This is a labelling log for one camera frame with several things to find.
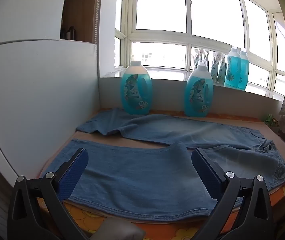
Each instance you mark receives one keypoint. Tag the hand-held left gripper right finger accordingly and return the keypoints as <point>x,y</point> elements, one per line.
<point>202,165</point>

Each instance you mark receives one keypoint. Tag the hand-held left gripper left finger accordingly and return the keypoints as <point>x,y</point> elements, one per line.
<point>73,172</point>

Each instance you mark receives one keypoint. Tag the blue denim pants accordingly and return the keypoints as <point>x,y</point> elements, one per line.
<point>142,180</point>

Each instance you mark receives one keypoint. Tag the blue detergent bottle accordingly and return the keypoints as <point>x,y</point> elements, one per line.
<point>197,97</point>
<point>244,72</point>
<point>232,70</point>
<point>136,92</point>

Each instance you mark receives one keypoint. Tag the grey cushion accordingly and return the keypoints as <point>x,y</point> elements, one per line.
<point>117,230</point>

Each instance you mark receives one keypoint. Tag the small green object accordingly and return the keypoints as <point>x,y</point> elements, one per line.
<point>270,120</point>

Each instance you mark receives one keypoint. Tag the white cabinet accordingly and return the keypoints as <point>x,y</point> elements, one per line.
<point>32,92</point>

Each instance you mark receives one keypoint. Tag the white window sill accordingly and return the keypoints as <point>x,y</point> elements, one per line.
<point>157,74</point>

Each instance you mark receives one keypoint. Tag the dark bottle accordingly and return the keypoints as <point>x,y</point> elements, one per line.
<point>71,33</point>

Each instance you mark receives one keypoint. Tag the wooden shelf niche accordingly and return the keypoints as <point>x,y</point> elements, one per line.
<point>82,10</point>

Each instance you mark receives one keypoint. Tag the white window frame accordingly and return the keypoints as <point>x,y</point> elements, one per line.
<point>187,36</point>

